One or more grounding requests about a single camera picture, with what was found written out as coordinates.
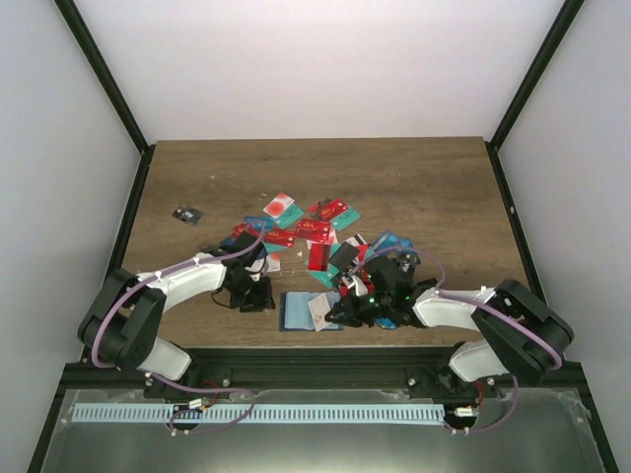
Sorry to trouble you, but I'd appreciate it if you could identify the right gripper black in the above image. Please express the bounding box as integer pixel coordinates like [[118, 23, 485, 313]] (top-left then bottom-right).
[[325, 290, 392, 328]]

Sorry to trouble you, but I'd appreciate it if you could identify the blue leather card holder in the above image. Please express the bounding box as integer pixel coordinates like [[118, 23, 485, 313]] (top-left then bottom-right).
[[279, 292, 319, 332]]

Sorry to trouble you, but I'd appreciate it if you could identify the white card orange logo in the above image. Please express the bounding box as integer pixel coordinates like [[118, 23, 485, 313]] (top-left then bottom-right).
[[308, 293, 330, 331]]

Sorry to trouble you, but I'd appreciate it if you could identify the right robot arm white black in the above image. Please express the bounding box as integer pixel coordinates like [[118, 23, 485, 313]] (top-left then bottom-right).
[[324, 254, 574, 397]]

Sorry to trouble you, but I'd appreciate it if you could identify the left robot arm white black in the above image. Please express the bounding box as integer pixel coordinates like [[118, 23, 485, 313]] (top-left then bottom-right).
[[78, 228, 275, 398]]

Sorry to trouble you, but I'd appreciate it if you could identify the black VIP card right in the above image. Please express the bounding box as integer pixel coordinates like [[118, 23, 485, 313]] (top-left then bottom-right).
[[395, 252, 420, 276]]

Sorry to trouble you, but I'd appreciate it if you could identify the white card red circle lower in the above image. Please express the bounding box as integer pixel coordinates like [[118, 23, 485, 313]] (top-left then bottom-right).
[[265, 253, 281, 273]]

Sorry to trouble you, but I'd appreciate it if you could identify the white card red circle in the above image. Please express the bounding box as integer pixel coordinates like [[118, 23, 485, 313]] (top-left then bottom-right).
[[265, 253, 281, 273], [263, 193, 294, 219]]

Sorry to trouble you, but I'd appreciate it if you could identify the blue card right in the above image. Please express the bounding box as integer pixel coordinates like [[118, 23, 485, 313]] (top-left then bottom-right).
[[370, 231, 414, 254]]

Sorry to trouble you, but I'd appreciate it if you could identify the white card black stripe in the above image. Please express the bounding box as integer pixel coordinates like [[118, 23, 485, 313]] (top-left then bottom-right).
[[345, 234, 368, 247]]

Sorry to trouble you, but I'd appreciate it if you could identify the red card back stripe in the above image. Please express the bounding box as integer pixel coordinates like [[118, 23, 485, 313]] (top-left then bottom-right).
[[307, 242, 331, 272]]

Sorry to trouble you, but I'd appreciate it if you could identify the teal card top right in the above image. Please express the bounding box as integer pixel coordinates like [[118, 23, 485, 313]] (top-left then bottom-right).
[[330, 207, 361, 231]]

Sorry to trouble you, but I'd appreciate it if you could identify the red card centre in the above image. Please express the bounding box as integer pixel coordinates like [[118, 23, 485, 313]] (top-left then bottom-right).
[[296, 219, 330, 243]]

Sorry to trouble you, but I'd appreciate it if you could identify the black card far left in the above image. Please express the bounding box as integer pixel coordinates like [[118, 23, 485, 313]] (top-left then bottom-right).
[[172, 205, 203, 226]]

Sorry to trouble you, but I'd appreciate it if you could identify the white card red circle top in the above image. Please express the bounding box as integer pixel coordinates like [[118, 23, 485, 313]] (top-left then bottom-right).
[[263, 193, 294, 219]]

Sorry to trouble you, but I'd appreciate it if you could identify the red card top right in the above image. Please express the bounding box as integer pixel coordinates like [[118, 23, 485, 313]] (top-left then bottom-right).
[[315, 198, 348, 222]]

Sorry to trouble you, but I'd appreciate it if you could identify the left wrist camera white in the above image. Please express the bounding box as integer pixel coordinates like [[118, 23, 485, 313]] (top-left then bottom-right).
[[245, 258, 266, 282]]

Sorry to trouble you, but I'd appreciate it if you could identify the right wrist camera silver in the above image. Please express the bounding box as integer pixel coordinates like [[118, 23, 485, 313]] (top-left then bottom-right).
[[341, 275, 368, 297]]

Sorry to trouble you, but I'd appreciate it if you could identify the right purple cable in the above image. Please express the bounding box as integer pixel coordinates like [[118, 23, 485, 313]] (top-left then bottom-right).
[[352, 245, 564, 437]]

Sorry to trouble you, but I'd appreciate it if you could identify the purple cable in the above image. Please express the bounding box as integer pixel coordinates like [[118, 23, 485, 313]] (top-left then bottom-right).
[[352, 245, 564, 437], [91, 221, 270, 437]]

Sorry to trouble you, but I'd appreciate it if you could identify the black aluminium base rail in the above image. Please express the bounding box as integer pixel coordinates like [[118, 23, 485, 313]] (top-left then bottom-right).
[[58, 346, 587, 391]]

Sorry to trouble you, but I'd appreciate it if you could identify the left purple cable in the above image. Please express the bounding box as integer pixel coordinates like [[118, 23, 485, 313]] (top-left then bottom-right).
[[91, 221, 270, 437]]

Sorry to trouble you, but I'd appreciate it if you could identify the light blue slotted cable duct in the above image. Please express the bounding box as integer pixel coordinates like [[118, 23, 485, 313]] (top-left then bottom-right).
[[71, 403, 445, 425]]

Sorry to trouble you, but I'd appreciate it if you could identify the left black frame post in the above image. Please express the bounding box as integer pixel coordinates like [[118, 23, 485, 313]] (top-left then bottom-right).
[[52, 0, 150, 149]]

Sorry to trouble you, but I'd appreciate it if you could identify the black frame post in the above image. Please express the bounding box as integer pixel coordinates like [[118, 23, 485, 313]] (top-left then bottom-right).
[[52, 0, 150, 149], [485, 0, 587, 149]]

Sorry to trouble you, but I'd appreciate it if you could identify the right black frame post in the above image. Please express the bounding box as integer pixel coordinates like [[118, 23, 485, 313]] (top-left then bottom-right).
[[485, 0, 587, 149]]

